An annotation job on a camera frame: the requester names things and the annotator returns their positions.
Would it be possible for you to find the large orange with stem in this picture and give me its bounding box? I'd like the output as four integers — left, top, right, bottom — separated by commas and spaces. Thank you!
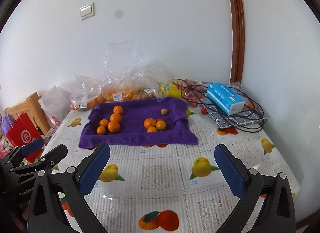
107, 121, 120, 133

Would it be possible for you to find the small orange mandarin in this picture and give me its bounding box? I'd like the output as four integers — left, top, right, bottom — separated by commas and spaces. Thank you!
113, 105, 124, 115
156, 120, 167, 131

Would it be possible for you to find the large orange mandarin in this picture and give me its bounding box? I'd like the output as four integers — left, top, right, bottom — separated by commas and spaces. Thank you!
143, 118, 157, 129

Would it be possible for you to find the small yellow-brown fruit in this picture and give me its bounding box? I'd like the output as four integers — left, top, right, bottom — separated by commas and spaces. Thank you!
161, 108, 168, 115

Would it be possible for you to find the bag of red fruits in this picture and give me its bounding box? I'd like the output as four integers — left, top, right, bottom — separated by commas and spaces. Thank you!
179, 79, 207, 108

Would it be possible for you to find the red paper bag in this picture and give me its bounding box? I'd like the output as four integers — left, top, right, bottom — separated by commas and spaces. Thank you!
6, 113, 44, 163

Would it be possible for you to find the wooden chair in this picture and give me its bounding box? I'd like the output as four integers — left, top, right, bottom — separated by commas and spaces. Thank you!
4, 93, 50, 135

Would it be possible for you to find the white plastic bag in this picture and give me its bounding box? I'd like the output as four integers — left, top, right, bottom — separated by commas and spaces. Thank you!
39, 85, 71, 124

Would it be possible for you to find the plastic bag of oranges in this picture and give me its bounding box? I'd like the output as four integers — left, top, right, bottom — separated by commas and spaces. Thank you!
69, 75, 104, 111

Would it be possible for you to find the grey checked cloth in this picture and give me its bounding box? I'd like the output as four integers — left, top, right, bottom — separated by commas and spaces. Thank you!
202, 100, 268, 129

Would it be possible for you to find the plastic bag of kumquats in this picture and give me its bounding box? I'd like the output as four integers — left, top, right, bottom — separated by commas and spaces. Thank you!
101, 40, 173, 102

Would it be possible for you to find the purple towel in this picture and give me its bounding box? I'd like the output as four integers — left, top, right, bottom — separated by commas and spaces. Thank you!
79, 97, 198, 149

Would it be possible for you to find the blue tissue pack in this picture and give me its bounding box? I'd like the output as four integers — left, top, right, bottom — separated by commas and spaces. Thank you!
206, 83, 246, 116

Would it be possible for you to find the red cherry tomato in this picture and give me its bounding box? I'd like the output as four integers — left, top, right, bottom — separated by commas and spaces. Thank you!
200, 107, 208, 115

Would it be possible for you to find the yellow snack package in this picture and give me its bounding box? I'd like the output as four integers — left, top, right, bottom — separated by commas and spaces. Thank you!
158, 81, 184, 98

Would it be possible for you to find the black cable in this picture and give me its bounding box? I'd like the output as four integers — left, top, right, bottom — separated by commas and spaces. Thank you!
173, 78, 265, 133

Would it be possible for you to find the white wall switch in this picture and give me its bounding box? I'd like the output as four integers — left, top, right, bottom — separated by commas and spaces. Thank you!
80, 3, 95, 20

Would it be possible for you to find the brown door frame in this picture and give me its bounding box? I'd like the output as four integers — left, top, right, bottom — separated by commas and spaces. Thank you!
229, 0, 245, 83

